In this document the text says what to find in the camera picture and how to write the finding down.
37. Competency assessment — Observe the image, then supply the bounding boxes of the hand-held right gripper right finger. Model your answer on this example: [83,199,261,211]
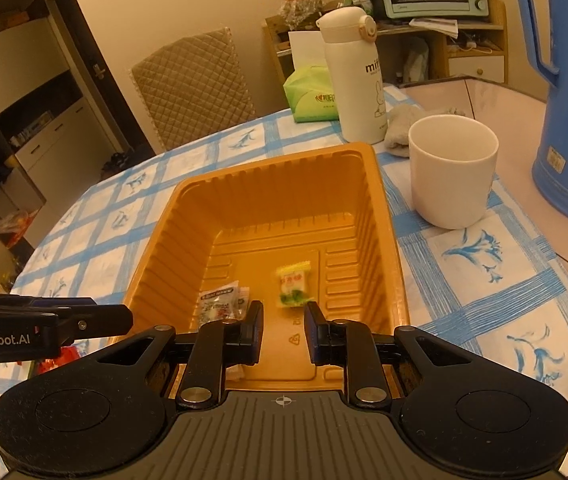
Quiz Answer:
[304,301,469,406]

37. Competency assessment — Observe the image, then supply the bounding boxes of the white insulated bottle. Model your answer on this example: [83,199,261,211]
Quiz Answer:
[316,7,389,145]

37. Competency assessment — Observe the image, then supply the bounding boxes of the dark shoes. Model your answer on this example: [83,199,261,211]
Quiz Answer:
[100,150,132,171]

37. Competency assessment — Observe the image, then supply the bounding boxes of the wooden shelf unit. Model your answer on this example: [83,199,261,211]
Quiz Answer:
[263,0,508,86]

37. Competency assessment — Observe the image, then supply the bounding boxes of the dark brown door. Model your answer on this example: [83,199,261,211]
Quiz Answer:
[46,0,157,156]

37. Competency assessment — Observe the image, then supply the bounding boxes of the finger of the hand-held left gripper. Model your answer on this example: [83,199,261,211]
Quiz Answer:
[0,293,100,317]
[56,304,134,347]

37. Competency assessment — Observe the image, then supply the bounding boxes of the green tissue pack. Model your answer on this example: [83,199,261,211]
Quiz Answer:
[283,30,341,123]

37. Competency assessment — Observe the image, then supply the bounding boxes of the white plastic bag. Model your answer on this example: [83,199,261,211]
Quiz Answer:
[404,37,432,83]

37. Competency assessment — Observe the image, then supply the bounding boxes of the red plastic bag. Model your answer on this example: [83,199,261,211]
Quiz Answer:
[0,210,32,248]

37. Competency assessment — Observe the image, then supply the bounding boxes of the blue checked tablecloth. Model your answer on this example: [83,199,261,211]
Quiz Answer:
[0,82,568,480]

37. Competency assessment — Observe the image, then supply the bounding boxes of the orange lidded jar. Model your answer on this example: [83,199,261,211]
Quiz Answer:
[279,0,322,31]

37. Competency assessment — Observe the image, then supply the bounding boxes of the clear snack packet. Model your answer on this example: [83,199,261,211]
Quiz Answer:
[195,280,252,332]

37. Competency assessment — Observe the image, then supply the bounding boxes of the grey cloth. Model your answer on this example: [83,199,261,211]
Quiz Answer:
[383,104,469,160]

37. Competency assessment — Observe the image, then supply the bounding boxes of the white ceramic cup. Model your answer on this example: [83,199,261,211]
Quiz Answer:
[408,115,499,230]

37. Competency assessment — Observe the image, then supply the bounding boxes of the white cabinet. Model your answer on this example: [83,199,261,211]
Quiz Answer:
[0,0,115,211]

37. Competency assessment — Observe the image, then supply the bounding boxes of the yellow candy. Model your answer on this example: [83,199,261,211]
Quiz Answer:
[275,260,315,311]

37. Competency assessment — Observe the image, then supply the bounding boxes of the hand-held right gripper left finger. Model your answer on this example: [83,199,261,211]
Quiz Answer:
[84,301,265,411]

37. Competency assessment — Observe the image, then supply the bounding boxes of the beige quilted chair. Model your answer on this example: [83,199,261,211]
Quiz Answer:
[129,27,257,153]

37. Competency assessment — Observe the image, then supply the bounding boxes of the white papers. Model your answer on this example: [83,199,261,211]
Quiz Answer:
[409,17,459,38]

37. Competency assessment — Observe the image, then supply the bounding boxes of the orange plastic tray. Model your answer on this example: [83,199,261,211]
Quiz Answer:
[109,141,411,396]

